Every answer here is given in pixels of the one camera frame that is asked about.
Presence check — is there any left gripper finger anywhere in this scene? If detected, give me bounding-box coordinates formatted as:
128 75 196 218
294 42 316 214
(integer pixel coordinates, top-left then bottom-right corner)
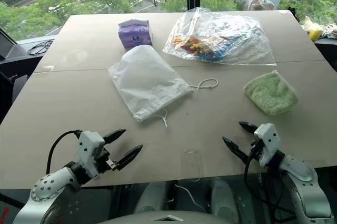
102 129 127 145
115 144 144 171

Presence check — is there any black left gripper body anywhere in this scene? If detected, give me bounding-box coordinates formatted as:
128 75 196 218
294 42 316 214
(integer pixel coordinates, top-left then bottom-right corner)
93 142 120 175

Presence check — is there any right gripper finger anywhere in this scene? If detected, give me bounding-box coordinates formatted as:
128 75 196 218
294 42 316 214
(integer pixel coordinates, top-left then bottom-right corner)
239 121 258 134
222 136 250 163

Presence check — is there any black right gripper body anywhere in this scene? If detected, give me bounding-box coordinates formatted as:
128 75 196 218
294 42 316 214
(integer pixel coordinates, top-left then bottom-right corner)
249 139 265 162

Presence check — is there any green cloth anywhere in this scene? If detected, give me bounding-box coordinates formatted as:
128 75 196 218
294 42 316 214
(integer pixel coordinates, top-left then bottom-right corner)
244 70 300 116

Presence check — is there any clear bag of colourful blocks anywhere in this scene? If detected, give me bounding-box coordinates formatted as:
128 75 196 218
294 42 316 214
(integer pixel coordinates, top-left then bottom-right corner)
162 7 277 67

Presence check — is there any grey rounded shape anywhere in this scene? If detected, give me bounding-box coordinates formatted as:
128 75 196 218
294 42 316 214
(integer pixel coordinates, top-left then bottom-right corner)
133 181 175 215
210 178 241 224

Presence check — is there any purple tissue pack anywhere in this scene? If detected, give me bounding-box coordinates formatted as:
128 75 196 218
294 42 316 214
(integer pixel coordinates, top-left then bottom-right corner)
117 18 153 49

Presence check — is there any yellow object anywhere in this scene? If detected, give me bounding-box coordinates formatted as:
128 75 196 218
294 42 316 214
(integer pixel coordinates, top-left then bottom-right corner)
309 27 324 41

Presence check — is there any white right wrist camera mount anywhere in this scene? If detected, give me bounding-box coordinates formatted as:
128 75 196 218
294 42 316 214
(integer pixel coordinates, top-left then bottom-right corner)
253 123 281 168

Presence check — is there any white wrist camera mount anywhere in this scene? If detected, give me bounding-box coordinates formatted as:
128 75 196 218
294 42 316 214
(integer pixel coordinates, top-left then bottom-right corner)
253 123 281 168
76 130 105 180

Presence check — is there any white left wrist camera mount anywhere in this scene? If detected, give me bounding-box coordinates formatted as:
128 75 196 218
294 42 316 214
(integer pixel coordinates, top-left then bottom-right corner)
76 130 105 180

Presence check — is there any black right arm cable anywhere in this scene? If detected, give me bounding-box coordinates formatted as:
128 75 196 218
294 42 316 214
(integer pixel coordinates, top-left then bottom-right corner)
243 149 296 222

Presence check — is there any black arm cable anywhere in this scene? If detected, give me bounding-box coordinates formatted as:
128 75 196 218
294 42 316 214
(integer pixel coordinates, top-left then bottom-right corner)
243 149 296 222
46 129 82 175

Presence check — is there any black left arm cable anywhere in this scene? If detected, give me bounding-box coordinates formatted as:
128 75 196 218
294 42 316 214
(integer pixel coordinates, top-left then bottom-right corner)
46 129 82 175

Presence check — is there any white drawstring bag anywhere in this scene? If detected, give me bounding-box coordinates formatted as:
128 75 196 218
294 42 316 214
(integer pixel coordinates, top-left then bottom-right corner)
107 44 220 128

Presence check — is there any thin white cord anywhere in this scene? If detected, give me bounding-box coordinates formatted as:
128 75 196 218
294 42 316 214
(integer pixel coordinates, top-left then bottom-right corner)
168 178 212 213

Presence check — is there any thin black cable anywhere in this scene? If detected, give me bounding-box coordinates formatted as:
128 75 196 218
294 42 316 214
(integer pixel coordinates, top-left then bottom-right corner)
27 38 55 56

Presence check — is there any white coiled rope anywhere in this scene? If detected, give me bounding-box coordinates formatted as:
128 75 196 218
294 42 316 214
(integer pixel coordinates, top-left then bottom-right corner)
321 23 337 41

